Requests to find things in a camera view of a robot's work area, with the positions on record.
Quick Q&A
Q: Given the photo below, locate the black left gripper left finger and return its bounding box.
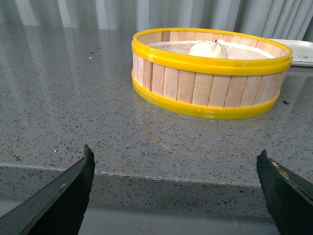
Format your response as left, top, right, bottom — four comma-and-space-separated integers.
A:
0, 145, 95, 235

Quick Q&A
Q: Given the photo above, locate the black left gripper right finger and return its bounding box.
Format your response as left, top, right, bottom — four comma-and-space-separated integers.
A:
256, 150, 313, 235

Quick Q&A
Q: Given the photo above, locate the white steamed bun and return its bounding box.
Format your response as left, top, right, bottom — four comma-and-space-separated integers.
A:
188, 40, 228, 59

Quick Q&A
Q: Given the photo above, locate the white rectangular tray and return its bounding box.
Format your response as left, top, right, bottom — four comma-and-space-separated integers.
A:
271, 39, 313, 68

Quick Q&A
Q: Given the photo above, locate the wooden steamer with yellow rings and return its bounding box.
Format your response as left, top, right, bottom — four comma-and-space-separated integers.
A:
132, 28, 292, 120

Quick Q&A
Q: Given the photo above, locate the grey curtain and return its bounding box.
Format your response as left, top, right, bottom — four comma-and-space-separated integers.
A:
0, 0, 313, 42

